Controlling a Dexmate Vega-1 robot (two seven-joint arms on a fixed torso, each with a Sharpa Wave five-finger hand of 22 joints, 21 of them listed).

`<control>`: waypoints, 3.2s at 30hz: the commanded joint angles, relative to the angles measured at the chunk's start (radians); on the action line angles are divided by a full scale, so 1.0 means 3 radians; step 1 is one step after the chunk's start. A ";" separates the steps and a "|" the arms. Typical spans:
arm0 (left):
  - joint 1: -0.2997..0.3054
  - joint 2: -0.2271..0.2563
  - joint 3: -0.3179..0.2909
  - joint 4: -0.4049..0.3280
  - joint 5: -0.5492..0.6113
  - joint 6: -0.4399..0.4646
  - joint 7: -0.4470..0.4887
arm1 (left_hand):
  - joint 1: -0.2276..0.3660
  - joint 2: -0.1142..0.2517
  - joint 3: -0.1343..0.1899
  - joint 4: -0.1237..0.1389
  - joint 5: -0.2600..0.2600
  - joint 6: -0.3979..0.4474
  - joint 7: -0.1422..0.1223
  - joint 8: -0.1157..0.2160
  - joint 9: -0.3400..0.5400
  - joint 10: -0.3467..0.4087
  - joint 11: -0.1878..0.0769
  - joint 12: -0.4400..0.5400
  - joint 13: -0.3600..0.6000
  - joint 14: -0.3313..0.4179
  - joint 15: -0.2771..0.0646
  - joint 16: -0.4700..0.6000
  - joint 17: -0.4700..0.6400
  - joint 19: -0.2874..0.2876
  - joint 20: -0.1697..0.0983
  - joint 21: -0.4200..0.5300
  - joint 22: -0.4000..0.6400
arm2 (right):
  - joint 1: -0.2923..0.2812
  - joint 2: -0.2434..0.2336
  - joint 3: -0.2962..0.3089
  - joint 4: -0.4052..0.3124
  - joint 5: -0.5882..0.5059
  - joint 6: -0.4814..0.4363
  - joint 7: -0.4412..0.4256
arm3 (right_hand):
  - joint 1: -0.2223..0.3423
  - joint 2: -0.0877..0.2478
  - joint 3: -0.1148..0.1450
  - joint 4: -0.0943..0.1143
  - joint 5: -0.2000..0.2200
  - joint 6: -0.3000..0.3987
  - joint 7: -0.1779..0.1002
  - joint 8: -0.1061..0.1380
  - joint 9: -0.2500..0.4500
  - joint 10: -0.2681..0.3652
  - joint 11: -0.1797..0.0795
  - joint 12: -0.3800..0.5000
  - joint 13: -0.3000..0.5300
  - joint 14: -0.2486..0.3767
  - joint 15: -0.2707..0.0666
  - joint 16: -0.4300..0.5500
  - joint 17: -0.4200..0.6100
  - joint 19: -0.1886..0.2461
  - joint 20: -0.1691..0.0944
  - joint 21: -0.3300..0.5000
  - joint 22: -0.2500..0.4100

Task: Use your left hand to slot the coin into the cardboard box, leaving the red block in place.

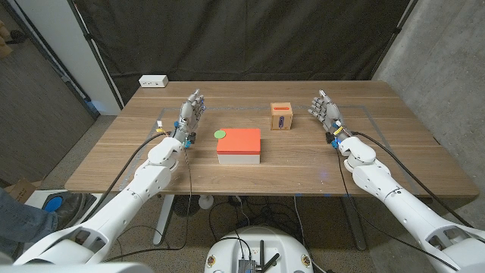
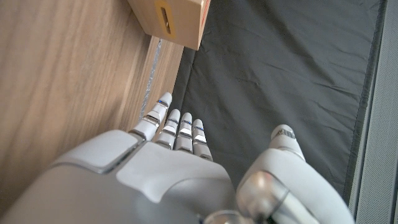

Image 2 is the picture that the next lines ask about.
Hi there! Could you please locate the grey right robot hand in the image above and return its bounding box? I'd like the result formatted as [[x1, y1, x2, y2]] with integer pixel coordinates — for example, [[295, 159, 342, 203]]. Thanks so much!
[[0, 91, 356, 224]]

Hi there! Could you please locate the cardboard box with coloured slots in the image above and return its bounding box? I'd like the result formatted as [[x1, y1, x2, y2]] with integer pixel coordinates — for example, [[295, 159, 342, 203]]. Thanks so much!
[[127, 0, 211, 51]]

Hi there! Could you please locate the black backdrop curtain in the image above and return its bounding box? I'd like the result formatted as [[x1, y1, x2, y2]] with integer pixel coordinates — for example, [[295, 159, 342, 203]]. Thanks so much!
[[169, 0, 388, 205]]

